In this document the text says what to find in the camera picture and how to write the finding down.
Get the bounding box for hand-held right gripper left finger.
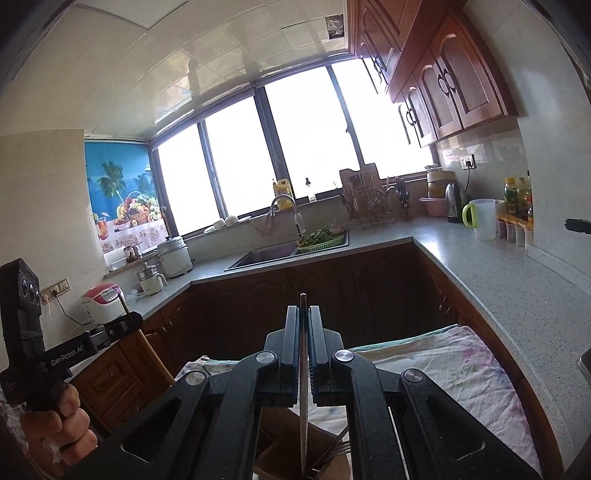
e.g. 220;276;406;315
65;305;301;480

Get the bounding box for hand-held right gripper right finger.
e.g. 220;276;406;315
309;305;544;480

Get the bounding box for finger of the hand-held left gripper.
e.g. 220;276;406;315
90;311;145;348

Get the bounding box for wooden chopstick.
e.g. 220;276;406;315
117;294;177;385

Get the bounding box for wooden utensil holder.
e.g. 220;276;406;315
252;406;356;480

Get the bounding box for metal chopstick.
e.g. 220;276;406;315
298;292;310;477

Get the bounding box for large metal fork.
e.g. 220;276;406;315
318;426;352;477

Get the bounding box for person's left hand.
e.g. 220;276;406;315
21;382;99;479

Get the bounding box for white pink rice cooker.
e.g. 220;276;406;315
81;284;125;324

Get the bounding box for tray with teapot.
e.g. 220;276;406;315
106;244;144;271

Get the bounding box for wooden lower cabinets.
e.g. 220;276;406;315
69;242;564;467

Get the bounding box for wooden cabinets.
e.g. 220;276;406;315
346;0;518;148
69;242;564;467

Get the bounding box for white electric steamer pot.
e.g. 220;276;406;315
157;236;195;279

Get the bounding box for steel sink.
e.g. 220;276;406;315
224;230;351;272

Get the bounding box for green basket of vegetables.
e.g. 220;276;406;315
295;226;347;253

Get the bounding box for white floral tablecloth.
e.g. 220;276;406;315
178;323;544;477

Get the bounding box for beach print window blind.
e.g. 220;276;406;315
84;141;167;254

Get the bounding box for white bowls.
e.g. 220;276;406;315
203;214;239;232

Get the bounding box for metal faucet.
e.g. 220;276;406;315
269;194;307;241

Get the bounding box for wooden dish rack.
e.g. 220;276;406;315
339;163;393;230

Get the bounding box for knife holder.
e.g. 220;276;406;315
394;176;414;223

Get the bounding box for pink basin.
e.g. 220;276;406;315
419;196;448;218

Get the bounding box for steel electric kettle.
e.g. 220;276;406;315
444;182;470;225

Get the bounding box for kitchen window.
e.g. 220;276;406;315
148;59;437;237

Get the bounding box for beige lidded jar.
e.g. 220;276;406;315
426;169;458;197

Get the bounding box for row of spice jars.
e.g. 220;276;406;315
497;219;534;248

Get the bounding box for yellow oil bottle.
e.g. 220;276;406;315
503;177;518;216

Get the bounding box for wooden upper cabinets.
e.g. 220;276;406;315
346;0;518;148

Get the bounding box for black power cable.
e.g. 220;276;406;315
44;295;89;325

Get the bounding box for wall power outlet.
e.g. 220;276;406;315
41;278;70;304

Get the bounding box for white pitcher green handle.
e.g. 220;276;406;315
462;198;496;242

